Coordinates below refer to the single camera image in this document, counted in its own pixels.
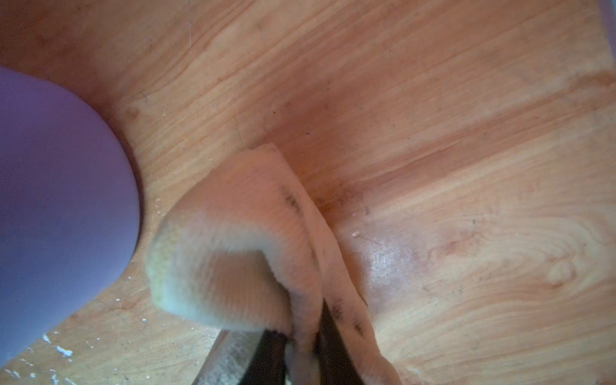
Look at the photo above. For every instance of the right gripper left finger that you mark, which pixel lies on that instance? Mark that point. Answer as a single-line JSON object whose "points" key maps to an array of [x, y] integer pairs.
{"points": [[267, 367]]}

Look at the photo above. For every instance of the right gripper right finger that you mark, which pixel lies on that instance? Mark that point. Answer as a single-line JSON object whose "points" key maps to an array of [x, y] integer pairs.
{"points": [[335, 365]]}

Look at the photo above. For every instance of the yellow cloth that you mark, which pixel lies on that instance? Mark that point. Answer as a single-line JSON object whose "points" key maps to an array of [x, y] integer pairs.
{"points": [[246, 251]]}

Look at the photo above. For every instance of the purple plastic bucket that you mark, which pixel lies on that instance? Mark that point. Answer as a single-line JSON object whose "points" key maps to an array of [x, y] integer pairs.
{"points": [[70, 208]]}

